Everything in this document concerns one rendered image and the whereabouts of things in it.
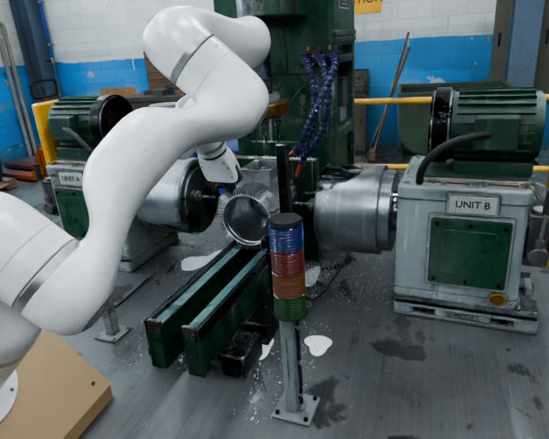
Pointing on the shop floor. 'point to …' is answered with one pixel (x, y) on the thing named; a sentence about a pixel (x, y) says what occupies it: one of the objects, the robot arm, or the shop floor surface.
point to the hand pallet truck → (37, 150)
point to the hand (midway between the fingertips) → (230, 187)
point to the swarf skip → (416, 134)
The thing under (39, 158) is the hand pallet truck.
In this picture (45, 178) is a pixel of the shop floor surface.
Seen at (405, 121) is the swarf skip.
